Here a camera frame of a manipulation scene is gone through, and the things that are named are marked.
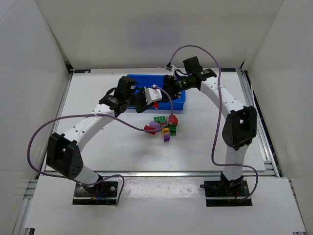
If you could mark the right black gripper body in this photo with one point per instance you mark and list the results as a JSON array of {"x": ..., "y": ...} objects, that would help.
[{"x": 171, "y": 86}]

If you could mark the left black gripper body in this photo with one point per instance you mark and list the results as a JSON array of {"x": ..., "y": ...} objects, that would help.
[{"x": 142, "y": 104}]

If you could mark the red toothed lego brick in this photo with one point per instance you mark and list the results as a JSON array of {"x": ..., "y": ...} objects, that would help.
[{"x": 149, "y": 129}]

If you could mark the purple round lego brick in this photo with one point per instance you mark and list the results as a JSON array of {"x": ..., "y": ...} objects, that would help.
[{"x": 155, "y": 125}]

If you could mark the red oval lego brick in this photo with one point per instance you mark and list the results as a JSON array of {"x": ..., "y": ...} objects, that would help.
[{"x": 173, "y": 120}]

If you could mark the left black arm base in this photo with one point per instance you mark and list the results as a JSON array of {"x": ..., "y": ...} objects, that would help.
[{"x": 104, "y": 193}]

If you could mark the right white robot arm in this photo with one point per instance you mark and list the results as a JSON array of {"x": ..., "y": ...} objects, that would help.
[{"x": 240, "y": 125}]

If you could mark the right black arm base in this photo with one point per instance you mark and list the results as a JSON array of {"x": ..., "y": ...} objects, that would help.
[{"x": 217, "y": 194}]

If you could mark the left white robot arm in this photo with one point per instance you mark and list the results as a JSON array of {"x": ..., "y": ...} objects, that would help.
[{"x": 64, "y": 150}]

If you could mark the green flat lego plate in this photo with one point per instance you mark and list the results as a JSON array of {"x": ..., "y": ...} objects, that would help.
[{"x": 160, "y": 119}]

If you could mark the stacked multicolour lego column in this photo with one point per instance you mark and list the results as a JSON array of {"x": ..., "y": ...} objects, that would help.
[{"x": 165, "y": 132}]

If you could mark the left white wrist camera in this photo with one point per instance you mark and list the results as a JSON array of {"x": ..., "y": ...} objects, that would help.
[{"x": 152, "y": 94}]

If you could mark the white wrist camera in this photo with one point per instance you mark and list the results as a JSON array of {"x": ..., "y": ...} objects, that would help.
[
  {"x": 171, "y": 68},
  {"x": 152, "y": 94}
]

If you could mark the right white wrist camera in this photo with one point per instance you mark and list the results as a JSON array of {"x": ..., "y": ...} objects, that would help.
[{"x": 171, "y": 68}]

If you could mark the aluminium front rail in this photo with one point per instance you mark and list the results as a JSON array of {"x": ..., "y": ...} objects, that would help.
[{"x": 267, "y": 173}]

